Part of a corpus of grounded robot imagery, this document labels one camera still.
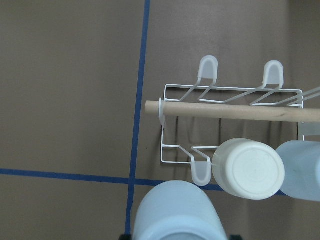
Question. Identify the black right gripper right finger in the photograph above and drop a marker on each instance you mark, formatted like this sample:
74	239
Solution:
235	237

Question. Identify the white wire cup rack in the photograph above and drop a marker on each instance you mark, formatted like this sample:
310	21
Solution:
268	102

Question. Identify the cream white plastic cup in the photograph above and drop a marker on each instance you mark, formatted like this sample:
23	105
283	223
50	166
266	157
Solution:
248	169

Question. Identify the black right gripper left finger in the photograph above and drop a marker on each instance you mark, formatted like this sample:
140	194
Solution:
125	237

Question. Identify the light blue plastic cup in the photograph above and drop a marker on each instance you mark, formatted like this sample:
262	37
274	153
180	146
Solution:
301	161

